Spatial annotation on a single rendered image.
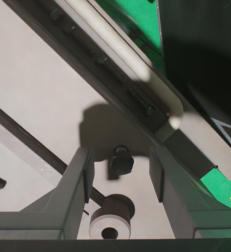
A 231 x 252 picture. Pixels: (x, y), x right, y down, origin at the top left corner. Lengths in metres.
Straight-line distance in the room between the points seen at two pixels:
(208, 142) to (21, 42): 0.30
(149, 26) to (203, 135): 1.32
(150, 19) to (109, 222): 1.52
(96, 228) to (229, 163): 0.27
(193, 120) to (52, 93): 0.23
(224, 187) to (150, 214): 1.90
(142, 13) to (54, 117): 1.47
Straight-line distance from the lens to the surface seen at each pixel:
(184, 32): 0.62
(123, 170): 0.16
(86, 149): 0.15
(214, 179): 2.01
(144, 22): 1.59
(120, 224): 0.19
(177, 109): 0.29
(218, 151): 0.37
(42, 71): 0.18
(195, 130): 0.34
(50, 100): 0.18
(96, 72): 0.30
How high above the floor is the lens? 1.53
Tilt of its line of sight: 75 degrees down
